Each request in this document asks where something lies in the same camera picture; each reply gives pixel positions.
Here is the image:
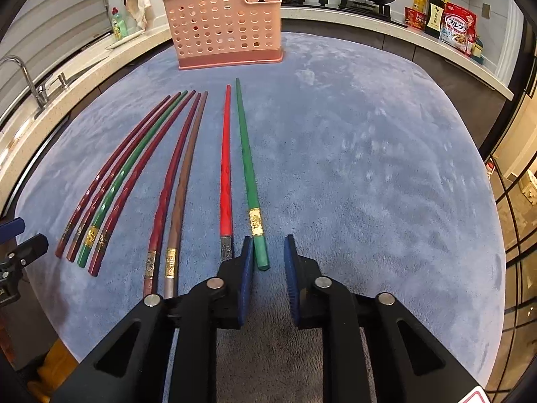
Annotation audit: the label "bundle of red green chopsticks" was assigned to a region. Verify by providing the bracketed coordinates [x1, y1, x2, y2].
[235, 77, 270, 271]

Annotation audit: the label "red instant noodle cup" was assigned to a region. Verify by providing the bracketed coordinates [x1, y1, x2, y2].
[404, 6, 428, 30]

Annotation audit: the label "black gas stove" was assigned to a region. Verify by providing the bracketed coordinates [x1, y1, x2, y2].
[280, 0, 408, 29]

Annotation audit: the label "yellow object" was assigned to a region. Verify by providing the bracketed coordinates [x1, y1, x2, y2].
[37, 340, 80, 392]

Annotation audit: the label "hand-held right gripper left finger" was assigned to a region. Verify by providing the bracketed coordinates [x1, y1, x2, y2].
[50, 237, 255, 403]

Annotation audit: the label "dark red chopstick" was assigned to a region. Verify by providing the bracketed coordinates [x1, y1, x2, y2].
[88, 90, 196, 277]
[55, 94, 170, 259]
[66, 92, 181, 262]
[143, 91, 202, 299]

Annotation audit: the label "red and white cereal bag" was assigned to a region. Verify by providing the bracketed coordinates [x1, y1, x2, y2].
[439, 2, 478, 56]

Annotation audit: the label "green chopstick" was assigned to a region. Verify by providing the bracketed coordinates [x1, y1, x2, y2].
[77, 90, 188, 268]

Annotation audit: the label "blue-grey plush blanket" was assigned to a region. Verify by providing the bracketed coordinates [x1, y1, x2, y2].
[14, 31, 506, 403]

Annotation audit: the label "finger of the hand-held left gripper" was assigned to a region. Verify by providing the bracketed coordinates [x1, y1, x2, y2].
[0, 234, 50, 303]
[0, 217, 25, 242]

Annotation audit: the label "black framed glass door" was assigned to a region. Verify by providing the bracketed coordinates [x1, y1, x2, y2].
[478, 0, 537, 403]

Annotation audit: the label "brown chopstick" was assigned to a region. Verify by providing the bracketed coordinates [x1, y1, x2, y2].
[163, 91, 209, 300]

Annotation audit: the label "green dish soap bottle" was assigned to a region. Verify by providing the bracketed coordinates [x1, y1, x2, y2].
[111, 7, 128, 40]

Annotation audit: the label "dark soy sauce bottle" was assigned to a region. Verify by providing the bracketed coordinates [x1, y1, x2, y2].
[425, 0, 446, 36]

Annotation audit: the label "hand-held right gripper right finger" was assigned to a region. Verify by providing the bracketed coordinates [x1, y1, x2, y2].
[283, 235, 483, 403]

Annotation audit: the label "chrome faucet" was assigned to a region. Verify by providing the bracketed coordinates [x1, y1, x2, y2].
[0, 55, 49, 110]

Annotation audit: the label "white window blinds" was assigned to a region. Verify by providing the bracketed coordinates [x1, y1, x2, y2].
[0, 0, 122, 105]

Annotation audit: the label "bright red chopstick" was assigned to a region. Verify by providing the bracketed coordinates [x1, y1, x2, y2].
[219, 84, 232, 263]

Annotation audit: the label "pink perforated utensil holder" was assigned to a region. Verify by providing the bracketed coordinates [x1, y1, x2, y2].
[163, 0, 284, 71]

